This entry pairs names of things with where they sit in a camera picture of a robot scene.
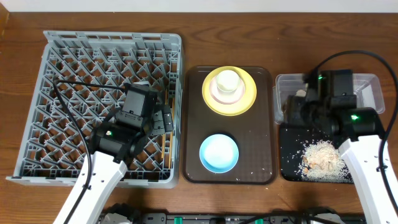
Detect clear plastic waste bin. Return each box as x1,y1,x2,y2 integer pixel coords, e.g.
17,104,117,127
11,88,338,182
273,73,385,124

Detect white napkin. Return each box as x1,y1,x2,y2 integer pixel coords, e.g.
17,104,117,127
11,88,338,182
295,90,307,97

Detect white cup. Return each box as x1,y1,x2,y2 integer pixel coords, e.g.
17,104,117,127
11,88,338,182
216,70,241,93

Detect brown plastic serving tray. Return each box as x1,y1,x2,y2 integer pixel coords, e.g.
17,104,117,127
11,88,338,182
182,66,277,185

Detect black rail with green clips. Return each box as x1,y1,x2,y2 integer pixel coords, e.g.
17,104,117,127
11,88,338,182
96,203,368,224

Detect light blue bowl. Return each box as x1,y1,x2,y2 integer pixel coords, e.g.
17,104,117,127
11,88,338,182
199,134,239,174

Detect yellow plate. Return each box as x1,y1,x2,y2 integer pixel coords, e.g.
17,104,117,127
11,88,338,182
201,66,257,116

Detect grey plastic dish rack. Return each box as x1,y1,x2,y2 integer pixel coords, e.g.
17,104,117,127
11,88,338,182
8,30,184,189

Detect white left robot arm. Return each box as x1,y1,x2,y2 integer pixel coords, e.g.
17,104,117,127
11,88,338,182
55,82,174,223

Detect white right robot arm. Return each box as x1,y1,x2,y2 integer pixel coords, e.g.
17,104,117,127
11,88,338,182
279,70,397,223

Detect rice and food scraps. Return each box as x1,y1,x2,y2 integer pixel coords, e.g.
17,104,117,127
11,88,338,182
281,140,353,183

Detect black waste tray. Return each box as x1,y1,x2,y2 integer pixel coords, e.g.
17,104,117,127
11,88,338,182
279,124,341,181

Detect wooden chopstick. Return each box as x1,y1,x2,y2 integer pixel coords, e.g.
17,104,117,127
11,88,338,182
168,98,175,169
161,90,169,159

